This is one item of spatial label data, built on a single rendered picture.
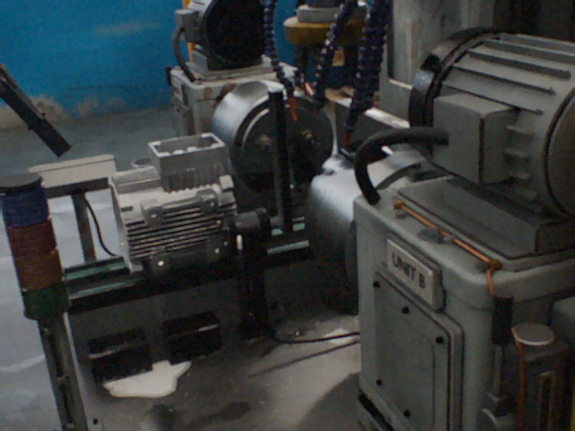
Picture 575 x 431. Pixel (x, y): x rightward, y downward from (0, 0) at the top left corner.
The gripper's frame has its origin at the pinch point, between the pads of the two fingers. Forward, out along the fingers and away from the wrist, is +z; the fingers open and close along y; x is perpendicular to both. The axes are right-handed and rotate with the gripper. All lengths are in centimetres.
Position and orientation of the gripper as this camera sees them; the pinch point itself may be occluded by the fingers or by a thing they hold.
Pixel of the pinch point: (51, 136)
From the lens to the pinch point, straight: 133.3
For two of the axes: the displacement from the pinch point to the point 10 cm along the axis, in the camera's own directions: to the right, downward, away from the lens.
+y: -3.5, -3.4, 8.7
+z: 5.2, 7.0, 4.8
